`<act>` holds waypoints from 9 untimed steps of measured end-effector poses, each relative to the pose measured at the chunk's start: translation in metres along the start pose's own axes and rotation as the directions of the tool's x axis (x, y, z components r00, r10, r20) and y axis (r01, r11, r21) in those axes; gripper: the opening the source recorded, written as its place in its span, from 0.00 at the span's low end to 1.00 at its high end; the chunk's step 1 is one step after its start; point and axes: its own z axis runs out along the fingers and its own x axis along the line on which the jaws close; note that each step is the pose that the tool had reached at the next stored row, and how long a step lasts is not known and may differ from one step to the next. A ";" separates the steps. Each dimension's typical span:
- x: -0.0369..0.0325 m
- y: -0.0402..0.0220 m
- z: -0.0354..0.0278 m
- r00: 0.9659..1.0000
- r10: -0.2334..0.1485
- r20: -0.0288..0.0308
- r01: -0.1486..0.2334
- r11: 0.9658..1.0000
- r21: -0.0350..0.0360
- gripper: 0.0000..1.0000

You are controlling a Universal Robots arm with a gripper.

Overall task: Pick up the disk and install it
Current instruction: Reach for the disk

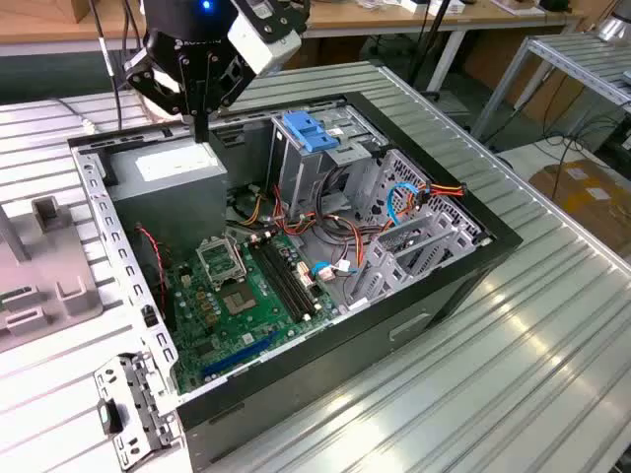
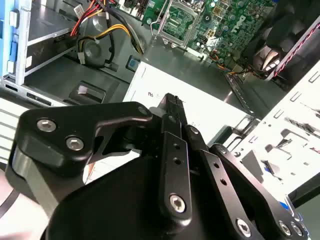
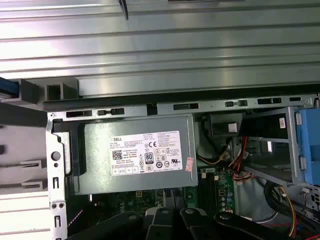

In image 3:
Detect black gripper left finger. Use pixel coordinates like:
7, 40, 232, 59
66, 206, 176, 240

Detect grey power supply unit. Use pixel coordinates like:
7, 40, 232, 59
71, 114, 200, 196

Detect orange red yellow power wire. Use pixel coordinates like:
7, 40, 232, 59
278, 186, 301, 238

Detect red orange wire bundle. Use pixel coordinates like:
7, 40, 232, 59
229, 136, 254, 181

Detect blue plastic drive latch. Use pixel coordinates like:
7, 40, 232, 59
294, 108, 320, 186

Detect metal optical drive cage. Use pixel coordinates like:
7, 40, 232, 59
236, 106, 305, 187

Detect grey parts rack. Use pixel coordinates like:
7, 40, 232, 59
0, 77, 80, 198

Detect black wire bundle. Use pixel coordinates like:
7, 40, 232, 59
264, 179, 320, 233

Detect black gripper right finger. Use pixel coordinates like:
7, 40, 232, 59
179, 207, 320, 240

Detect black RAM slot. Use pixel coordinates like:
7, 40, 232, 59
208, 172, 218, 213
199, 172, 209, 213

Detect green motherboard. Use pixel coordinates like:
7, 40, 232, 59
89, 167, 237, 221

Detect black open PC case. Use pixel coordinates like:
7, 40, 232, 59
42, 87, 320, 240

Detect yellow black power wires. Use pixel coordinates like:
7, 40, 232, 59
197, 139, 231, 166

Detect hard disk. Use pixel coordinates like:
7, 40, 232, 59
0, 76, 20, 99

